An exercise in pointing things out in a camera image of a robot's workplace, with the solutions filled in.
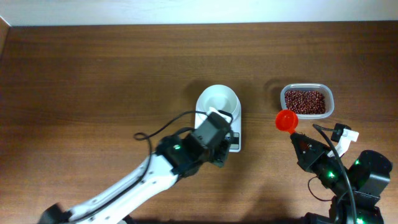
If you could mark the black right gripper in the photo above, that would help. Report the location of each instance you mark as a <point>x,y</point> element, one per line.
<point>311,154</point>

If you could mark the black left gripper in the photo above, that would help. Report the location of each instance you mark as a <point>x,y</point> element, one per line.
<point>220,147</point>

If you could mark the red measuring scoop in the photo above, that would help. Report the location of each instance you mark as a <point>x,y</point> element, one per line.
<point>286,121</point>

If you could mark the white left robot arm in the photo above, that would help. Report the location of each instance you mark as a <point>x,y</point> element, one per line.
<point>177,156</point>

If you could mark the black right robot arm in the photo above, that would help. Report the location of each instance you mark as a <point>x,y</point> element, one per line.
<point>357,189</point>

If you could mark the white digital kitchen scale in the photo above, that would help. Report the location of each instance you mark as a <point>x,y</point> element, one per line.
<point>236,128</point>

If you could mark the white bowl on scale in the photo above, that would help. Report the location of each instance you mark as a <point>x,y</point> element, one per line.
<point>219,97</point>

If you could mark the clear plastic bean container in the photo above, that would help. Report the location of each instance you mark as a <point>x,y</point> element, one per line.
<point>323,89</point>

